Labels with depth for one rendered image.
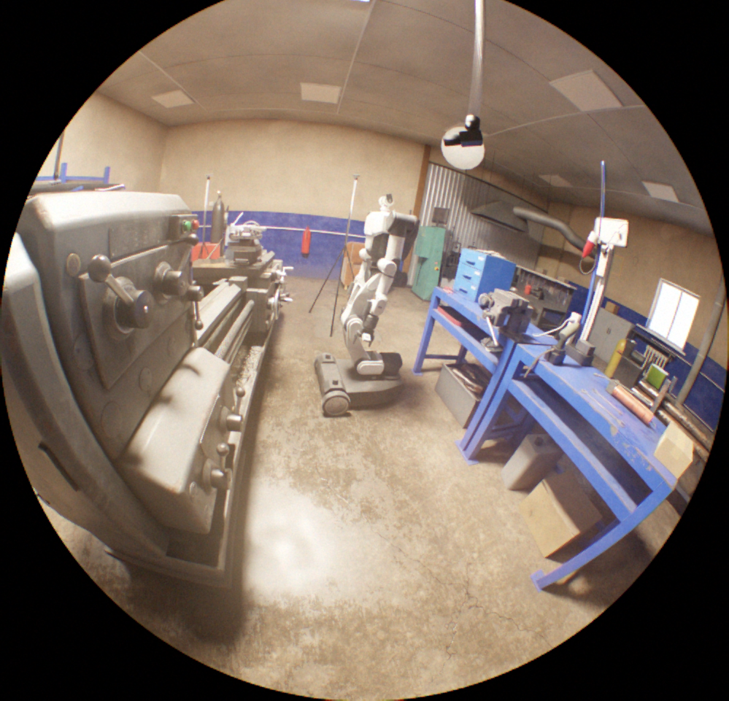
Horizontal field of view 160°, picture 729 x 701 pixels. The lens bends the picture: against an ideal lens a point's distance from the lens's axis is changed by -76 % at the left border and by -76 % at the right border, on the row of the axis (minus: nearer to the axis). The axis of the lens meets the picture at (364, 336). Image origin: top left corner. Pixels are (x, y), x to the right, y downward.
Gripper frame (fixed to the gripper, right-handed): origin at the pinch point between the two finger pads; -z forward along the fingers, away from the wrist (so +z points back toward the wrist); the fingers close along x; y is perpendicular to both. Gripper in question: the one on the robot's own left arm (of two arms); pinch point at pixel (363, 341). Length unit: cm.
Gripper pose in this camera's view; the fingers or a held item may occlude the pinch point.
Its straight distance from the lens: 164.1
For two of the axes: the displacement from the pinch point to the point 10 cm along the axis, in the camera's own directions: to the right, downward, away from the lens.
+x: -9.0, -2.0, -3.8
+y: 2.6, 4.4, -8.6
